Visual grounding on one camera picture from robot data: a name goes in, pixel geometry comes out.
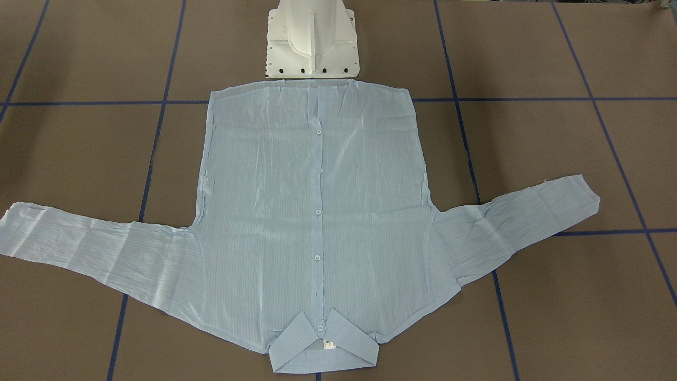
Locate light blue button shirt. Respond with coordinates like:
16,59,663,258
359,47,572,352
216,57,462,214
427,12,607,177
2,79,600,374

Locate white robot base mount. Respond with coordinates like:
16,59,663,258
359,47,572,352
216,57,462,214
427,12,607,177
264,1,360,79

